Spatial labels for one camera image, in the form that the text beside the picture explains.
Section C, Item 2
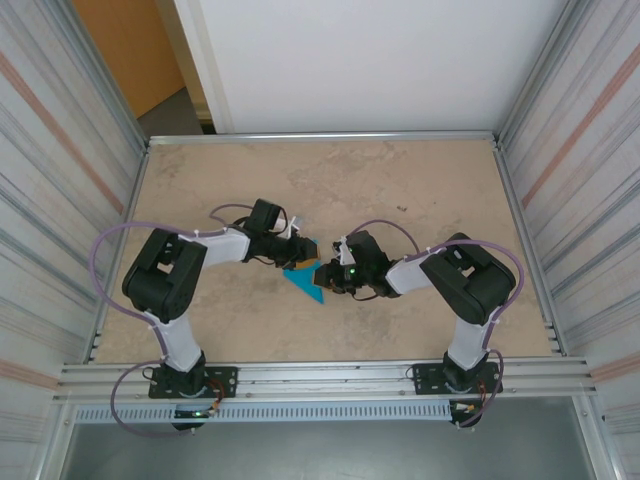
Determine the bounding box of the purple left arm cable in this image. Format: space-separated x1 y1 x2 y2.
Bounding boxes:
89 202 256 439

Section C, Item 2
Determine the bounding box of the translucent corrugated side panel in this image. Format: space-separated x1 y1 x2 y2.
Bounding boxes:
0 0 136 480
519 0 640 480

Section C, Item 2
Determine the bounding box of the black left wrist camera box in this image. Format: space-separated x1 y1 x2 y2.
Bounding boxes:
248 198 286 236

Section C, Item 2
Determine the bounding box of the aluminium table side rail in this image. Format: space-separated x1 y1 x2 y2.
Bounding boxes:
492 139 569 357
88 142 152 364

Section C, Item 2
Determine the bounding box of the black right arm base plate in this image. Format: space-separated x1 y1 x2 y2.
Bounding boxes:
412 360 501 396

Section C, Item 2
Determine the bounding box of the orange wooden door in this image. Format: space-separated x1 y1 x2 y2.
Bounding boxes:
72 0 186 119

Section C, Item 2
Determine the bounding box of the grey slotted cable duct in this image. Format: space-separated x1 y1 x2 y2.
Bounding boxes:
73 402 454 422

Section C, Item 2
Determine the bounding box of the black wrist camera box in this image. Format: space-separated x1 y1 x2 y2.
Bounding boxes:
347 229 392 274
248 198 286 236

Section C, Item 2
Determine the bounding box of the wide aluminium mounting rail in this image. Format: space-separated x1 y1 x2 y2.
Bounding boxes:
58 355 599 404

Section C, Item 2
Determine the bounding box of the blue square paper sheet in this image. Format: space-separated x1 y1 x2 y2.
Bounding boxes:
282 238 327 305

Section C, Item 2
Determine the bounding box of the aluminium corner post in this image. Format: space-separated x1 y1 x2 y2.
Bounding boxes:
498 0 601 146
44 0 150 151

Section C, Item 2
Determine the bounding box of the long aluminium table edge rail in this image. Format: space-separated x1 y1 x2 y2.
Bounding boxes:
147 130 501 147

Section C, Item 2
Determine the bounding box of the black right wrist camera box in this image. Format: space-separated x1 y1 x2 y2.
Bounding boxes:
347 229 392 274

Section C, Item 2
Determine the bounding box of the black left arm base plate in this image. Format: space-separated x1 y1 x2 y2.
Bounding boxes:
148 366 239 400

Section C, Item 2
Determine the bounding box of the white door frame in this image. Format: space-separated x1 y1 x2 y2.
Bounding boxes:
172 0 236 135

